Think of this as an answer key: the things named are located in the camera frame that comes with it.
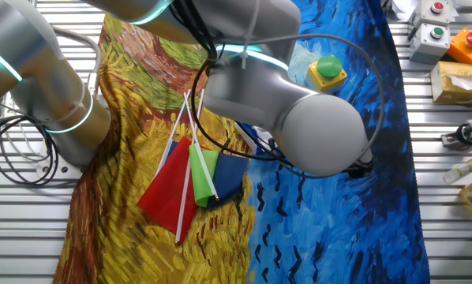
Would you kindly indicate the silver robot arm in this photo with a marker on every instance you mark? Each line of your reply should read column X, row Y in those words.
column 319, row 134

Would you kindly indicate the red green blue flags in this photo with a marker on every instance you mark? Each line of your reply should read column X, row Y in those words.
column 230, row 173

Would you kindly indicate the green flag white stick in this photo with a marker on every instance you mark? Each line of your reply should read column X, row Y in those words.
column 200, row 173

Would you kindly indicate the red flag white stick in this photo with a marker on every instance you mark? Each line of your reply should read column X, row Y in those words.
column 169, row 197

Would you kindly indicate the painting print tablecloth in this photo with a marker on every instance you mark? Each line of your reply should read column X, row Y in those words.
column 319, row 217

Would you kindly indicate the green button yellow box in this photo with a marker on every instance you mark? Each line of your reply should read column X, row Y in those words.
column 328, row 67

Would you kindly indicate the grey box green button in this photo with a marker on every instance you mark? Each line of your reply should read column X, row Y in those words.
column 425, row 47

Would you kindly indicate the yellow tissue pack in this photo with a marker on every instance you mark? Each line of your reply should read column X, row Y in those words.
column 443, row 84

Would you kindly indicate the spray bottle orange cap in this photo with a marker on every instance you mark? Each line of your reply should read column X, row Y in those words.
column 461, row 170

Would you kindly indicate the grey box red button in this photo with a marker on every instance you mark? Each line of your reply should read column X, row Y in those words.
column 429, row 16

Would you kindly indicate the orange box red button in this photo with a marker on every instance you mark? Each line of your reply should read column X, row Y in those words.
column 463, row 51

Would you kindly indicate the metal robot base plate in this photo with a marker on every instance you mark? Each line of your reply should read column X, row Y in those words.
column 48, row 167

